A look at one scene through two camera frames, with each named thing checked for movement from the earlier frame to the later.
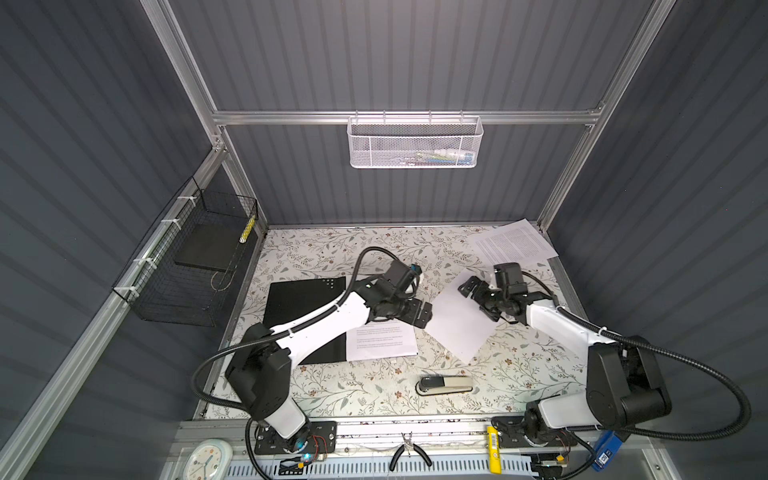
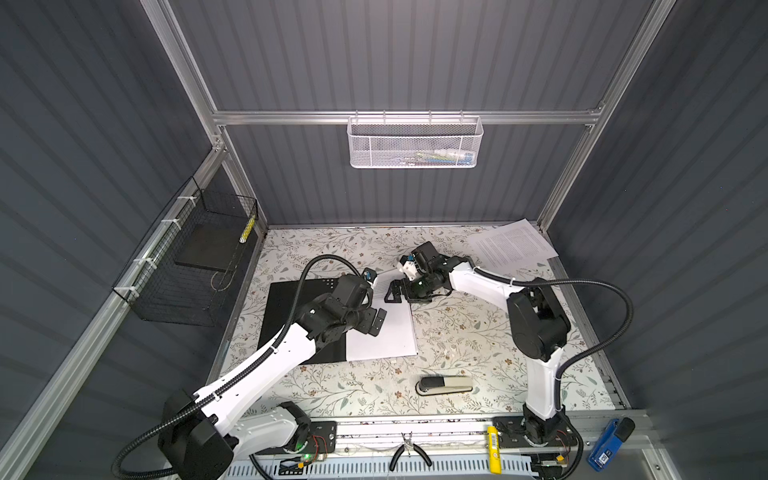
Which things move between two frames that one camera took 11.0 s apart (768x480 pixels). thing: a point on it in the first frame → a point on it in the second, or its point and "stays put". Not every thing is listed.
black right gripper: x=478 y=295 → x=406 y=284
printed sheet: x=513 y=243 stays put
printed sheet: x=381 y=339 stays put
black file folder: x=294 y=299 stays put
